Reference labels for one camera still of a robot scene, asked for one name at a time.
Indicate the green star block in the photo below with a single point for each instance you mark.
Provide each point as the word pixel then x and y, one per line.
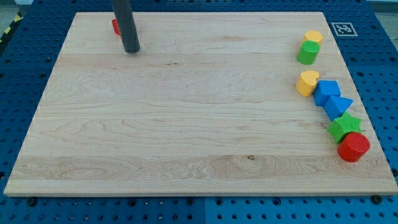
pixel 342 126

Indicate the light wooden board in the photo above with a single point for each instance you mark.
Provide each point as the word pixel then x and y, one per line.
pixel 207 107

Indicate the red block behind rod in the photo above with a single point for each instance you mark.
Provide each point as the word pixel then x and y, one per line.
pixel 115 27

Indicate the green cylinder block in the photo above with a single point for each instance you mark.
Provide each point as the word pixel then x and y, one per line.
pixel 308 52

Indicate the blue cube block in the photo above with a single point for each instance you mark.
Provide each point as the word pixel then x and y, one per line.
pixel 323 90

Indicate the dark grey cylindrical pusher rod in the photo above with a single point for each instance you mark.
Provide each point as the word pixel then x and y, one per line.
pixel 123 13

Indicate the yellow hexagon block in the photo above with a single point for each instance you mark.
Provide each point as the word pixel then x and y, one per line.
pixel 313 35

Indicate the blue triangle block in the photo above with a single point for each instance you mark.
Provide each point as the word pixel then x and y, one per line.
pixel 335 106

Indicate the red cylinder block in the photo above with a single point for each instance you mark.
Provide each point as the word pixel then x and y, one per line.
pixel 353 147

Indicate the white fiducial marker tag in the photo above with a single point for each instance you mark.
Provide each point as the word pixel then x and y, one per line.
pixel 344 29

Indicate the black bolt left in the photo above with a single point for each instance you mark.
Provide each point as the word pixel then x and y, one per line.
pixel 31 201

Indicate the black bolt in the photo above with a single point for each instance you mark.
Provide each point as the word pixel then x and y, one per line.
pixel 376 199
pixel 31 201

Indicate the black bolt right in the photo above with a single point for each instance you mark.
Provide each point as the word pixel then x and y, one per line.
pixel 376 199

